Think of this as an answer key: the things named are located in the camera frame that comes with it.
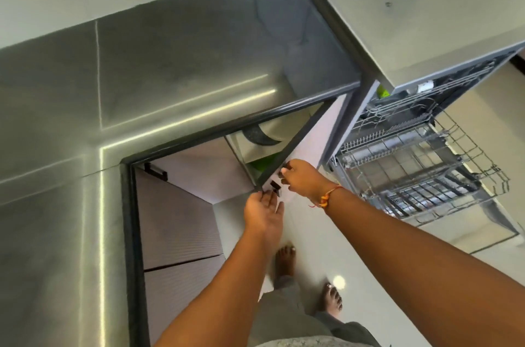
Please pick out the dishwasher door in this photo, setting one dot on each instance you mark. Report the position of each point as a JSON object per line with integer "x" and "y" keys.
{"x": 484, "y": 227}

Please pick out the grey trousers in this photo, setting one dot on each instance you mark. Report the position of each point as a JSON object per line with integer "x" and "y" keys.
{"x": 295, "y": 320}

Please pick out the lilac cabinet door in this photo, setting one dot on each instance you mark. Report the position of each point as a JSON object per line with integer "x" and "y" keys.
{"x": 316, "y": 133}

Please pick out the person's right foot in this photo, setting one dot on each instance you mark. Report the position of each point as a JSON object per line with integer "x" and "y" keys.
{"x": 331, "y": 299}

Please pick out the person's right forearm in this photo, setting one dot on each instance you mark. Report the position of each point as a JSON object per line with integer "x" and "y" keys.
{"x": 410, "y": 268}

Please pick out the person's left foot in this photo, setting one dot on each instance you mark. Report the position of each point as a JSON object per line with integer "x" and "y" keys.
{"x": 285, "y": 260}

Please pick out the dark grey curved pan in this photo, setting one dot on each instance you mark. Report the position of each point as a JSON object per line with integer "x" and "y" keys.
{"x": 258, "y": 135}

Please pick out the grey dishwasher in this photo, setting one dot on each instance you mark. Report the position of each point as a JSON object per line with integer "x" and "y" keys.
{"x": 410, "y": 10}

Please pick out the green container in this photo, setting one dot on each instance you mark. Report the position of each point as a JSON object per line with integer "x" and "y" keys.
{"x": 262, "y": 164}

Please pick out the person's right hand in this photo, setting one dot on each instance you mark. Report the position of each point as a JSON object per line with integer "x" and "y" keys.
{"x": 305, "y": 180}

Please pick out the person's left hand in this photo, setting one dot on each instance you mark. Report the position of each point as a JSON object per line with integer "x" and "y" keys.
{"x": 262, "y": 215}

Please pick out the person's foot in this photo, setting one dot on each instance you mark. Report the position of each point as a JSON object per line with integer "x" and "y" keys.
{"x": 285, "y": 260}
{"x": 331, "y": 299}

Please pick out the lilac corner cabinet panel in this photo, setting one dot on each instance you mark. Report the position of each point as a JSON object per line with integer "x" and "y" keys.
{"x": 201, "y": 172}

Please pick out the green item in dishwasher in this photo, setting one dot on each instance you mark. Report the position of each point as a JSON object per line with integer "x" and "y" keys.
{"x": 383, "y": 92}

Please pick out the person's left thumb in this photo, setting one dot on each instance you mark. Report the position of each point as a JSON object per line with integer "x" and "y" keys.
{"x": 281, "y": 208}

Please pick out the person's left forearm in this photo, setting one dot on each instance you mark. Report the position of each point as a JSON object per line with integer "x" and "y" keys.
{"x": 221, "y": 297}

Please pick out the person's right fingers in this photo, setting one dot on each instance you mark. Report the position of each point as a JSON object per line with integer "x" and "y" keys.
{"x": 287, "y": 174}

